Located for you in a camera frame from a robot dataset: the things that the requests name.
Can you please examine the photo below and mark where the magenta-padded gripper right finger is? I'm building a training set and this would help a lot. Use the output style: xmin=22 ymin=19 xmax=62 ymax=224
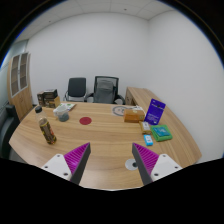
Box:
xmin=131 ymin=142 xmax=184 ymax=186

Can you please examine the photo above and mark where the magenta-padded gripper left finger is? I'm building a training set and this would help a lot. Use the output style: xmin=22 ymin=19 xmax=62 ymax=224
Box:
xmin=41 ymin=142 xmax=92 ymax=186

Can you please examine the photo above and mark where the clear drink bottle black cap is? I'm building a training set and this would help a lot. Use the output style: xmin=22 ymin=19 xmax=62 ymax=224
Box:
xmin=34 ymin=105 xmax=58 ymax=145

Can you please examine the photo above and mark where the small blue box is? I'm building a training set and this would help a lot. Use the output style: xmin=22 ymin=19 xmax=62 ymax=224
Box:
xmin=143 ymin=134 xmax=154 ymax=147

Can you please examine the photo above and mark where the green box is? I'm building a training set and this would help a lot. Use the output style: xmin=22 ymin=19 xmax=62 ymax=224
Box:
xmin=150 ymin=124 xmax=174 ymax=143

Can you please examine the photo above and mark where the small tan box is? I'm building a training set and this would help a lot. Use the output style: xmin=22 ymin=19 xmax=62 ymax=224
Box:
xmin=139 ymin=121 xmax=152 ymax=135

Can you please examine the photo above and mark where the flat round red coaster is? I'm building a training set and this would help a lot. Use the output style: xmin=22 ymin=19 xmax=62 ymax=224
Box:
xmin=79 ymin=116 xmax=93 ymax=126

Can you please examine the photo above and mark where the orange box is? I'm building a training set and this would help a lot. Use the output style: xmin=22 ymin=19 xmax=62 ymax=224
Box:
xmin=123 ymin=109 xmax=146 ymax=124

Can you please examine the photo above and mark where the white mug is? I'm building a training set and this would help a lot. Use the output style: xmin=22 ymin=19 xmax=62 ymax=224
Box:
xmin=53 ymin=104 xmax=70 ymax=123

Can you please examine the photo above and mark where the purple standing card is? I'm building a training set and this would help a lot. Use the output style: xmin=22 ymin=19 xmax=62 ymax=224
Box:
xmin=144 ymin=98 xmax=167 ymax=126

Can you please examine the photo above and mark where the white printed leaflet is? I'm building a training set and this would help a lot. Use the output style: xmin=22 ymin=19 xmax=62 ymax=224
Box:
xmin=60 ymin=102 xmax=77 ymax=112

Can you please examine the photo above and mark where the brown cardboard box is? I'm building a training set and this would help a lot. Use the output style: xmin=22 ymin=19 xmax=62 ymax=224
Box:
xmin=46 ymin=96 xmax=62 ymax=109

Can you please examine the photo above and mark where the wooden side desk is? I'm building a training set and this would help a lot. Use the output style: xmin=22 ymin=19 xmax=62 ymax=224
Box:
xmin=124 ymin=86 xmax=161 ymax=109

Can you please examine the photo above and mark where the dark brown carton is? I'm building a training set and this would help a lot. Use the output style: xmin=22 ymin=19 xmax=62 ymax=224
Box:
xmin=36 ymin=90 xmax=47 ymax=108

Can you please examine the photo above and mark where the black office chair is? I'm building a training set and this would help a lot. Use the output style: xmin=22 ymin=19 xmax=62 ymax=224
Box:
xmin=63 ymin=77 xmax=88 ymax=103

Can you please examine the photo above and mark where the black sofa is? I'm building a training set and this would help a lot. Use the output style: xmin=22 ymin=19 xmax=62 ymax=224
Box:
xmin=0 ymin=103 xmax=20 ymax=159

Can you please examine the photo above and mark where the grey mesh office chair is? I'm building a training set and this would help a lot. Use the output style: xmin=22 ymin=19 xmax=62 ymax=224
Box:
xmin=84 ymin=75 xmax=126 ymax=105

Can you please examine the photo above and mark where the wooden shelf cabinet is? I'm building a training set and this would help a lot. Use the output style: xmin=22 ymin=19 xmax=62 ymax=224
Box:
xmin=7 ymin=52 xmax=34 ymax=122

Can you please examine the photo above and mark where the round cable grommet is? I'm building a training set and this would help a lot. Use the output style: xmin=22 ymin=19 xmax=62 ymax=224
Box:
xmin=124 ymin=158 xmax=139 ymax=171

